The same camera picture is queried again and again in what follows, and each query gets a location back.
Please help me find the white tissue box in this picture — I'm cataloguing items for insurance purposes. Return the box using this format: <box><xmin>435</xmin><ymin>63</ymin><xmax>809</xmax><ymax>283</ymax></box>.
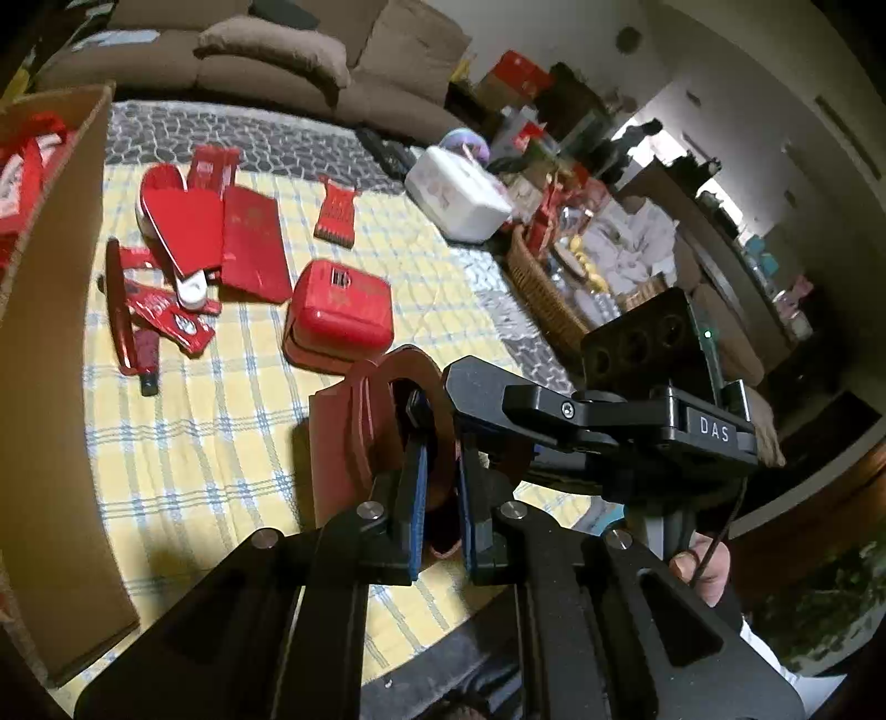
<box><xmin>405</xmin><ymin>145</ymin><xmax>514</xmax><ymax>243</ymax></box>

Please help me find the red ketchup packet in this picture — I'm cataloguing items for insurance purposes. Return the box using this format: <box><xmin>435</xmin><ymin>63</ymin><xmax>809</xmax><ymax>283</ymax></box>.
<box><xmin>121</xmin><ymin>245</ymin><xmax>167</xmax><ymax>278</ymax></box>
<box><xmin>128</xmin><ymin>277</ymin><xmax>181</xmax><ymax>326</ymax></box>
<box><xmin>156</xmin><ymin>305</ymin><xmax>215</xmax><ymax>357</ymax></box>

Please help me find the red ribbon gift box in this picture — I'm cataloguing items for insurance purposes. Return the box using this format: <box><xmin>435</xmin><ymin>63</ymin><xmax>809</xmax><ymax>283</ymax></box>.
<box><xmin>0</xmin><ymin>111</ymin><xmax>70</xmax><ymax>236</ymax></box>

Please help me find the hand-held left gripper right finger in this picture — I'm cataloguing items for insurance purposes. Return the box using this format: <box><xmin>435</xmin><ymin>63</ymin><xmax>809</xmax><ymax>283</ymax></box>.
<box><xmin>453</xmin><ymin>446</ymin><xmax>807</xmax><ymax>720</ymax></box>

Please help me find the red pen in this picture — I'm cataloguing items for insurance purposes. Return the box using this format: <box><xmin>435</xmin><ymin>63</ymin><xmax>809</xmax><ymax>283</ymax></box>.
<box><xmin>104</xmin><ymin>239</ymin><xmax>136</xmax><ymax>368</ymax></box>

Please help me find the yellow checked tablecloth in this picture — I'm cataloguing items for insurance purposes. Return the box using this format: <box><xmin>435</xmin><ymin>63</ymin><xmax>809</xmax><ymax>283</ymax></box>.
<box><xmin>83</xmin><ymin>162</ymin><xmax>589</xmax><ymax>686</ymax></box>

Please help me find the white spoon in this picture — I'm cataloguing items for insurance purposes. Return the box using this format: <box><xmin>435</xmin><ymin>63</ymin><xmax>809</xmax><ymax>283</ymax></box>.
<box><xmin>169</xmin><ymin>270</ymin><xmax>209</xmax><ymax>309</ymax></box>

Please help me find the red carton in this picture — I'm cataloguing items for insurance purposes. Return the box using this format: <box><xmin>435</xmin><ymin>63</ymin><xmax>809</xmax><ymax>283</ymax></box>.
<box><xmin>485</xmin><ymin>50</ymin><xmax>555</xmax><ymax>105</ymax></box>

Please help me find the wicker basket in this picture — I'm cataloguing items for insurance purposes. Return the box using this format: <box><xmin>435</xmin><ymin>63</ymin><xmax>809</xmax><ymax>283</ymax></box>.
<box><xmin>504</xmin><ymin>225</ymin><xmax>669</xmax><ymax>357</ymax></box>

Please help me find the large red envelope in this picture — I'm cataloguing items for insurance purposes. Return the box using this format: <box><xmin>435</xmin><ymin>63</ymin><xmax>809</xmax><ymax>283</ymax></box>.
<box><xmin>220</xmin><ymin>187</ymin><xmax>293</xmax><ymax>304</ymax></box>

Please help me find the red snack packet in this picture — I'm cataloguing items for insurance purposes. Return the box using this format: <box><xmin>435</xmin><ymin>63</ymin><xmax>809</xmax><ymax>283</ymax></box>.
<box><xmin>186</xmin><ymin>145</ymin><xmax>242</xmax><ymax>191</ymax></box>

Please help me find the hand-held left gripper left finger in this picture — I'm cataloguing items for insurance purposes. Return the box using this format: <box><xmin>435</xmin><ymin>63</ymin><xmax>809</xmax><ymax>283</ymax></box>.
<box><xmin>73</xmin><ymin>443</ymin><xmax>430</xmax><ymax>720</ymax></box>

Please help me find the grey pebble-pattern table cover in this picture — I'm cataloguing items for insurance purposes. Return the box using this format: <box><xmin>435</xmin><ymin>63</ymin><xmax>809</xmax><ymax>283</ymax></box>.
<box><xmin>104</xmin><ymin>100</ymin><xmax>575</xmax><ymax>389</ymax></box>

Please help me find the person's right hand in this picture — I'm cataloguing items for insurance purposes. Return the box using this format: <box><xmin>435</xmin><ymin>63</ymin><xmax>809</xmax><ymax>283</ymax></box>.
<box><xmin>668</xmin><ymin>533</ymin><xmax>745</xmax><ymax>614</ymax></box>

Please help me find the purple round container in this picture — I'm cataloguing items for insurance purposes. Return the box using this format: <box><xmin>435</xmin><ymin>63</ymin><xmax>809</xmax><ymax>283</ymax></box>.
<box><xmin>439</xmin><ymin>128</ymin><xmax>492</xmax><ymax>163</ymax></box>

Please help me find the brown cardboard box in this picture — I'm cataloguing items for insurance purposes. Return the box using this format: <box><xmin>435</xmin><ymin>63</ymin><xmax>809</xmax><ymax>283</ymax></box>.
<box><xmin>0</xmin><ymin>81</ymin><xmax>143</xmax><ymax>686</ymax></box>

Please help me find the red bag-shaped gift box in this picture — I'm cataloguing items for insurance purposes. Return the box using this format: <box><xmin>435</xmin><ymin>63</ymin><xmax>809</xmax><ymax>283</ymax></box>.
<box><xmin>308</xmin><ymin>346</ymin><xmax>534</xmax><ymax>562</ymax></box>

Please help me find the red fringed card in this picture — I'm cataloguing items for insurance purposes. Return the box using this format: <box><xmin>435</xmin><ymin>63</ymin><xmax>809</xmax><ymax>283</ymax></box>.
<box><xmin>315</xmin><ymin>176</ymin><xmax>361</xmax><ymax>248</ymax></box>

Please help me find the brown sofa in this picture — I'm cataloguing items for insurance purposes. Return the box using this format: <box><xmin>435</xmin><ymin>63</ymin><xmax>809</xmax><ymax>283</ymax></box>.
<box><xmin>34</xmin><ymin>0</ymin><xmax>472</xmax><ymax>129</ymax></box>

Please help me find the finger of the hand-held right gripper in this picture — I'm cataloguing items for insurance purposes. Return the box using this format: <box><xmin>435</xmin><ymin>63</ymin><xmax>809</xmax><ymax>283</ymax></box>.
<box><xmin>441</xmin><ymin>356</ymin><xmax>589</xmax><ymax>451</ymax></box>

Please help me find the black remote control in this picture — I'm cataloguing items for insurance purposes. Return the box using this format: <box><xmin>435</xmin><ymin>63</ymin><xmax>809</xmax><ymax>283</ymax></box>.
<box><xmin>356</xmin><ymin>128</ymin><xmax>416</xmax><ymax>177</ymax></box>

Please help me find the brown sofa cushion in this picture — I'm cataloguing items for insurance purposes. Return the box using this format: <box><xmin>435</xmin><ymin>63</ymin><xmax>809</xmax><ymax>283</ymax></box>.
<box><xmin>194</xmin><ymin>17</ymin><xmax>353</xmax><ymax>88</ymax></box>

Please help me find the red square tin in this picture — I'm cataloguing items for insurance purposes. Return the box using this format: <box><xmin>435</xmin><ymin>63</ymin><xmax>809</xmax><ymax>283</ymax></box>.
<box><xmin>282</xmin><ymin>259</ymin><xmax>394</xmax><ymax>375</ymax></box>

